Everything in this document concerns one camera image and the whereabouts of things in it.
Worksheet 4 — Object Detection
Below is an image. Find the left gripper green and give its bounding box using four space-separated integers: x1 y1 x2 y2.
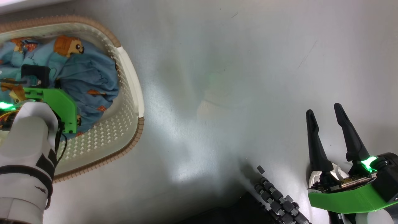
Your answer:
0 88 77 134

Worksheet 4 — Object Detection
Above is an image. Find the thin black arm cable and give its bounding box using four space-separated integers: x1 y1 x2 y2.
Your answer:
53 113 68 164

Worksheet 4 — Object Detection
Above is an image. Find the blue animal face garment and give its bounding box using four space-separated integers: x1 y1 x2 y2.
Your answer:
47 35 120 139

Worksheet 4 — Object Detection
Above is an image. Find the teal plug left camera cable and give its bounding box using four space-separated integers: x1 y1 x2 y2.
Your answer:
0 77 41 86

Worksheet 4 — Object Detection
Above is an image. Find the cream perforated laundry basket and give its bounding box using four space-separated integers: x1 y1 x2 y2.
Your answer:
0 16 145 183

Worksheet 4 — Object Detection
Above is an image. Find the black cable drag chain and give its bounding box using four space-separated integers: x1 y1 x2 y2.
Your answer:
254 166 311 224

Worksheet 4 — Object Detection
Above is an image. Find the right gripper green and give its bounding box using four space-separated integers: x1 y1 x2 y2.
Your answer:
306 103 398 215

